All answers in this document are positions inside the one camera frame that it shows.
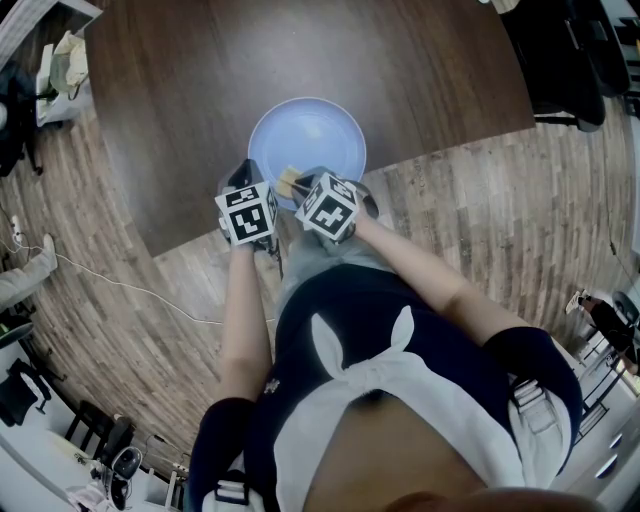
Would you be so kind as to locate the grey black handheld device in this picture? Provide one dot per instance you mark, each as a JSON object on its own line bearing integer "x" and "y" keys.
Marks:
{"x": 125, "y": 465}

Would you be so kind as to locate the person's torso in navy top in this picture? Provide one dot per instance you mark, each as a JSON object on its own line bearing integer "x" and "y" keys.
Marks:
{"x": 360, "y": 340}

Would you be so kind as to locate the big blue plate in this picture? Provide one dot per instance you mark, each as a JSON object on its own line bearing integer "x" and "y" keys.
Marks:
{"x": 310, "y": 135}

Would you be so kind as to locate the black wooden chair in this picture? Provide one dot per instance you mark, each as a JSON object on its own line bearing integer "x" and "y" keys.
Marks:
{"x": 87, "y": 427}

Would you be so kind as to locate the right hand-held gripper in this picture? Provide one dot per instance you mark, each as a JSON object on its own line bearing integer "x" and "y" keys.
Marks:
{"x": 327, "y": 212}

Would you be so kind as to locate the tan sponge piece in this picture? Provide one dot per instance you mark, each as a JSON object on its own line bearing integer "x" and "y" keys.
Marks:
{"x": 287, "y": 180}

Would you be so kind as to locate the white desk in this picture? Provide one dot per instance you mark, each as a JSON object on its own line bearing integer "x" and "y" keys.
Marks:
{"x": 30, "y": 450}

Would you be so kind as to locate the white carton with beige bags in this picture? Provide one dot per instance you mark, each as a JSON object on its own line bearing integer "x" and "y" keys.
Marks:
{"x": 67, "y": 67}

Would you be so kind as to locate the black stool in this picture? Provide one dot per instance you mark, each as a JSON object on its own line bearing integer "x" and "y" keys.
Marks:
{"x": 15, "y": 334}

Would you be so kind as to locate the person's grey trousers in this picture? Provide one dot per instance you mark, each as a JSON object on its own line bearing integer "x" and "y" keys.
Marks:
{"x": 330, "y": 260}

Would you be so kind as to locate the white power strip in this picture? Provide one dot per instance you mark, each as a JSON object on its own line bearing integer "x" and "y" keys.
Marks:
{"x": 16, "y": 230}

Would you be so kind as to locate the person's right forearm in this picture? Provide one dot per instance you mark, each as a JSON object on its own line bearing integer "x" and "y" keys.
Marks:
{"x": 435, "y": 285}

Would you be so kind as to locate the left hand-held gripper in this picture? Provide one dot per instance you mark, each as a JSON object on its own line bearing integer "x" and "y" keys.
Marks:
{"x": 247, "y": 220}

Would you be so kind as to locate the person's left forearm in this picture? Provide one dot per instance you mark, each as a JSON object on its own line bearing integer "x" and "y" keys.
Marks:
{"x": 245, "y": 330}

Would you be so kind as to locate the black office chair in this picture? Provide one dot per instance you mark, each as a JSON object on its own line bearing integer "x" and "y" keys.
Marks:
{"x": 22, "y": 115}
{"x": 605, "y": 45}
{"x": 555, "y": 65}

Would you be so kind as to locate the metal shelf rack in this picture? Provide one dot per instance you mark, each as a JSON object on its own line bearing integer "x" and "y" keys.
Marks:
{"x": 600, "y": 395}

